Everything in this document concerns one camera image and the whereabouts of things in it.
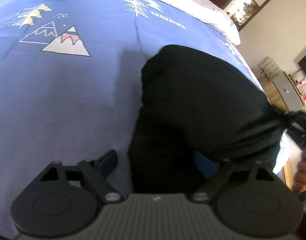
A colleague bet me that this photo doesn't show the black pants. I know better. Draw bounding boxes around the black pants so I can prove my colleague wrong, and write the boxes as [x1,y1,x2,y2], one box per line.
[127,44,306,196]

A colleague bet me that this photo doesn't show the person's right hand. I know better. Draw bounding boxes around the person's right hand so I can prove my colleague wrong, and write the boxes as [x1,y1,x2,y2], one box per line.
[292,148,306,192]

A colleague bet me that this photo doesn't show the grey side cabinet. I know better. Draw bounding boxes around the grey side cabinet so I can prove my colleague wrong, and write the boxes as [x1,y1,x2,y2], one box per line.
[272,72,304,112]

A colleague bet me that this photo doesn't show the blue patterned bed sheet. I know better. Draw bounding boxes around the blue patterned bed sheet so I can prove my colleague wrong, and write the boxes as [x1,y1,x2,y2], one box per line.
[0,0,257,239]

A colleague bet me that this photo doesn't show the white perforated basket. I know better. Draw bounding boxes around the white perforated basket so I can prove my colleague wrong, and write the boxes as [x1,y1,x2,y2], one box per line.
[260,57,283,80]

